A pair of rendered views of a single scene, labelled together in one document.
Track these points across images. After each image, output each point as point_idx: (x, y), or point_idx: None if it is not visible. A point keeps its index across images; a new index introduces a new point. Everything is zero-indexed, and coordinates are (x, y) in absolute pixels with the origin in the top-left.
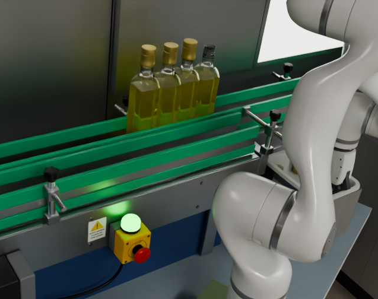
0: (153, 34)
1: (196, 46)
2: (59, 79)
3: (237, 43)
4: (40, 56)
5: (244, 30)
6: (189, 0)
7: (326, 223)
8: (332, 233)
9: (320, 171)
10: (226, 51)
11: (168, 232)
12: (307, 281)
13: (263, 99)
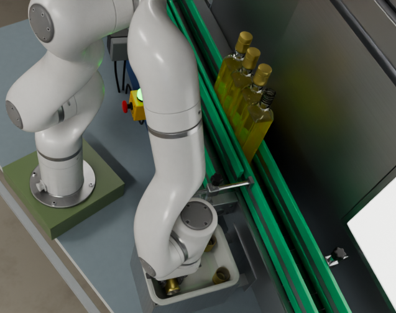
0: (297, 65)
1: (260, 74)
2: (258, 33)
3: (341, 171)
4: (260, 4)
5: (353, 169)
6: (329, 68)
7: (10, 92)
8: (10, 107)
9: (33, 70)
10: (330, 165)
11: None
12: (118, 283)
13: (297, 233)
